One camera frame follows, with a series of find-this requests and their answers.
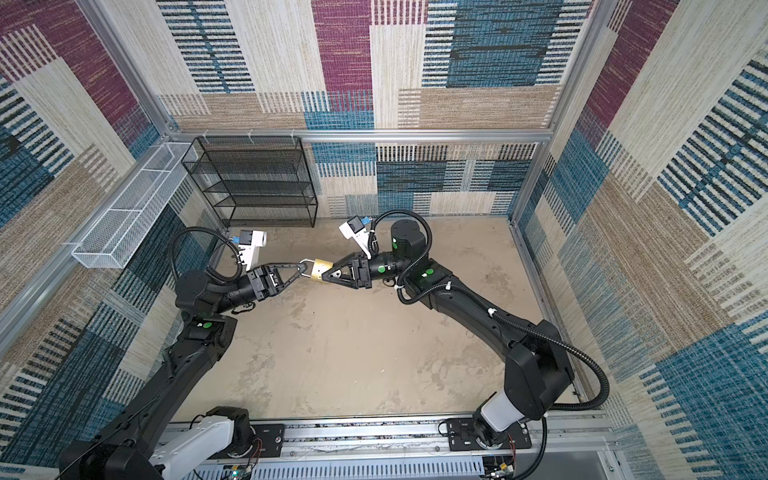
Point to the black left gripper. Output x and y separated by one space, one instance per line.
265 282

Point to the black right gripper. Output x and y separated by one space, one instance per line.
361 270

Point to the brass padlock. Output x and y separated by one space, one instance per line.
315 268

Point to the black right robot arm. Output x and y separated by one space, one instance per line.
536 366

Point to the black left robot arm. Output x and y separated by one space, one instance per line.
125 447

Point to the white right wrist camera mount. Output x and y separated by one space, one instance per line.
356 228

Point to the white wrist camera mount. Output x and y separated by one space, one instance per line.
356 228
249 242

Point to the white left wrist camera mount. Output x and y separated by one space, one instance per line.
249 242

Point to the black wire mesh shelf rack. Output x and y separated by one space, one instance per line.
254 181

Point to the white wire mesh wall basket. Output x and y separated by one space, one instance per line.
117 234

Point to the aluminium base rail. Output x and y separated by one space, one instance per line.
578 445

